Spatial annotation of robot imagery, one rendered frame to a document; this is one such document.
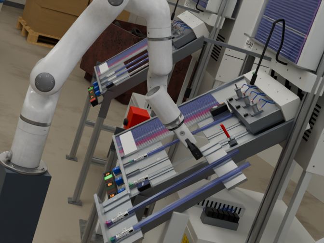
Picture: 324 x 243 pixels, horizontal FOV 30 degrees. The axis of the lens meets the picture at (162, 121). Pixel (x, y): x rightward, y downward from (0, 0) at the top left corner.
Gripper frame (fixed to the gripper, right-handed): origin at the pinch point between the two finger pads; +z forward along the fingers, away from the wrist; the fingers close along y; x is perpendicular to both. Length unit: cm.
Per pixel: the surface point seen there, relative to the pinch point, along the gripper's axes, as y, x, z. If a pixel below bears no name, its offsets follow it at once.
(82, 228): 97, 82, 44
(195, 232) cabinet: -4.8, 18.6, 26.6
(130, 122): 90, 23, 5
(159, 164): 8.9, 15.2, -1.1
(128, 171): 15.9, 28.4, -3.4
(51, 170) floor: 174, 94, 31
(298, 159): -1.3, -32.6, 27.7
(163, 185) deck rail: -10.0, 17.1, -1.2
